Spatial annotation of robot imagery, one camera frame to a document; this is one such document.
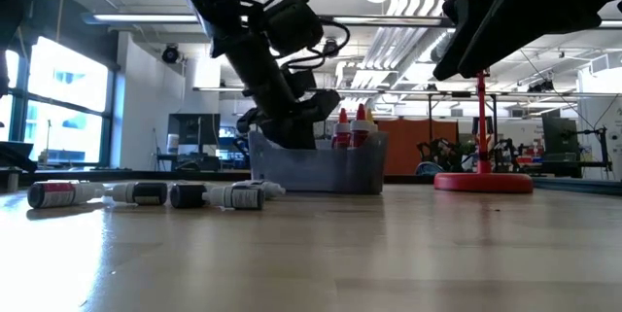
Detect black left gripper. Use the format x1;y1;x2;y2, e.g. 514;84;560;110
224;37;341;151

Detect grey translucent plastic bin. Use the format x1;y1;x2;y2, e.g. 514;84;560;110
249;129;389;195

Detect large red food coloring bottle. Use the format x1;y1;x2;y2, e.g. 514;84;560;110
331;107;352;151
350;103;371;149

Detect small food coloring dropper bottle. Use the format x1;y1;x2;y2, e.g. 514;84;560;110
202;183;266;212
241;179;287;200

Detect small red food coloring bottle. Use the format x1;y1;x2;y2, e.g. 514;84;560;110
27;180;106;210

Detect black round ceiling fixture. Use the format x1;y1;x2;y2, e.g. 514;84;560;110
322;38;341;59
161;43;182;65

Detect black computer monitor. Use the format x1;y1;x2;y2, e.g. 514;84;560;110
167;113;223;147

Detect dark desk with equipment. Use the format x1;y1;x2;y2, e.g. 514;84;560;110
155;153;224;173

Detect white ceiling pipes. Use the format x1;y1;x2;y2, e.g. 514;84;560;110
359;0;451;89

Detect orange room divider panel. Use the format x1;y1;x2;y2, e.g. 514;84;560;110
377;118;459;176

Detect black monitor on stand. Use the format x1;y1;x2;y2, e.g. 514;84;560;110
541;116;580;178

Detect red desk lamp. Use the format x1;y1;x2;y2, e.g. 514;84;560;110
433;0;535;194

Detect large glass window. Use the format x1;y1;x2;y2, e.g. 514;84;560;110
0;34;118;170

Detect silver ventilation duct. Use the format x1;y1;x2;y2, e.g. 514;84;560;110
430;29;458;64

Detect black overhead rack frame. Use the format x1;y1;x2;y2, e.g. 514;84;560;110
193;87;622;157

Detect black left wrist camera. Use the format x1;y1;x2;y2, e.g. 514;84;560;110
264;0;326;58

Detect black metal table frame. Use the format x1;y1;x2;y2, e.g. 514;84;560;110
0;168;622;196

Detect dark slanted panel with post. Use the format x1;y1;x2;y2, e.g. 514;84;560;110
0;140;48;194

